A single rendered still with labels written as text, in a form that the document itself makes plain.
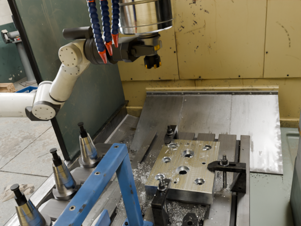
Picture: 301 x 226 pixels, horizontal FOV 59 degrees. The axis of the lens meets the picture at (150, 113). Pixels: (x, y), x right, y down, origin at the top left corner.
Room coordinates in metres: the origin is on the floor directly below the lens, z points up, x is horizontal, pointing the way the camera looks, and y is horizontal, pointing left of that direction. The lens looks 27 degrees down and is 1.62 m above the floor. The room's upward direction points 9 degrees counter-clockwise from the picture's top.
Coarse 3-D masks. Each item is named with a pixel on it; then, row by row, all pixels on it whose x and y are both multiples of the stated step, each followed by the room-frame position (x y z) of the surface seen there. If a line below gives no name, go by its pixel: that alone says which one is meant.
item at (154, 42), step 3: (156, 39) 0.71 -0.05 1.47; (141, 42) 0.72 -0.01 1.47; (144, 42) 0.71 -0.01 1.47; (147, 42) 0.71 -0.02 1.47; (150, 42) 0.70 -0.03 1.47; (153, 42) 0.71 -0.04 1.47; (156, 42) 0.71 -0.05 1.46; (153, 45) 0.71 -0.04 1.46; (156, 45) 0.71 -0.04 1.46; (159, 48) 0.73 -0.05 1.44
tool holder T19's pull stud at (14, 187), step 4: (16, 184) 0.38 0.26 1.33; (12, 188) 0.37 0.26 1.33; (16, 188) 0.37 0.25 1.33; (16, 192) 0.37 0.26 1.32; (20, 192) 0.37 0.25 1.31; (16, 196) 0.37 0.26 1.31; (20, 196) 0.37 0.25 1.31; (24, 196) 0.37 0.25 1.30; (16, 200) 0.37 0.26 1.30; (20, 200) 0.37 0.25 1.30; (24, 200) 0.37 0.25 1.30
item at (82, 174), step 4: (76, 168) 0.55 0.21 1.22; (80, 168) 0.55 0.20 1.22; (84, 168) 0.55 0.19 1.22; (88, 168) 0.54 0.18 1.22; (92, 168) 0.54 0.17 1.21; (72, 172) 0.54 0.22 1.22; (76, 172) 0.53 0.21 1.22; (80, 172) 0.53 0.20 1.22; (84, 172) 0.53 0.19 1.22; (88, 172) 0.53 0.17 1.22; (76, 176) 0.52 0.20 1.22; (80, 176) 0.52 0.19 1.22; (84, 176) 0.51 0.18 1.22; (88, 176) 0.51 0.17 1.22; (80, 180) 0.50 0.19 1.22; (84, 180) 0.50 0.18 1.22
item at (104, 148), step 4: (96, 144) 0.65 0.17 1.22; (100, 144) 0.65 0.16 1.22; (104, 144) 0.64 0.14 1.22; (108, 144) 0.64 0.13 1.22; (112, 144) 0.64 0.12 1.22; (96, 148) 0.63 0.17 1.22; (100, 148) 0.63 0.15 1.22; (104, 148) 0.62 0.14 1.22; (108, 148) 0.62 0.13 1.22; (104, 152) 0.60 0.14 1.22
